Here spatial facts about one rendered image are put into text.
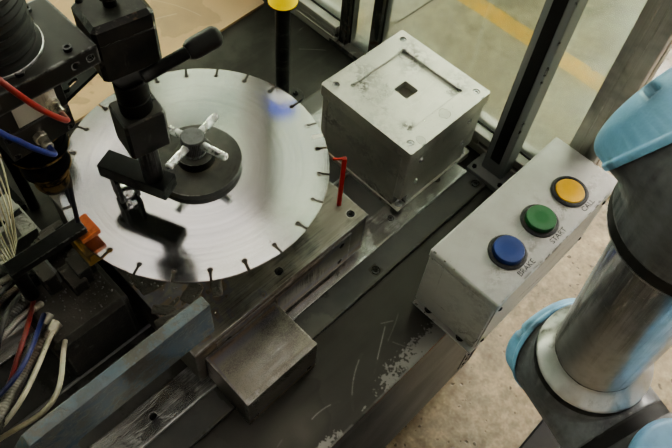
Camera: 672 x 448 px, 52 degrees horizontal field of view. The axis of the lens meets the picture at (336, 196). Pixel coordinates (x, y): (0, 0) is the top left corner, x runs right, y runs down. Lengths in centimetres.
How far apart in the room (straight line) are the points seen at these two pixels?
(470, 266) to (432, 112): 26
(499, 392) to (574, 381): 108
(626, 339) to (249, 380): 45
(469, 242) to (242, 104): 35
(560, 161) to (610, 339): 44
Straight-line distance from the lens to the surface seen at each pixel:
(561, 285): 200
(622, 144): 45
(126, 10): 61
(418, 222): 107
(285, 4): 103
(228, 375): 88
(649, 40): 91
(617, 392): 75
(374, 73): 106
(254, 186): 85
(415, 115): 101
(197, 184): 84
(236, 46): 131
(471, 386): 180
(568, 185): 99
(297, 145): 89
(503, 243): 90
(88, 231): 82
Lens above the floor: 164
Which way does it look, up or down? 55 degrees down
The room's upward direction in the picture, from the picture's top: 7 degrees clockwise
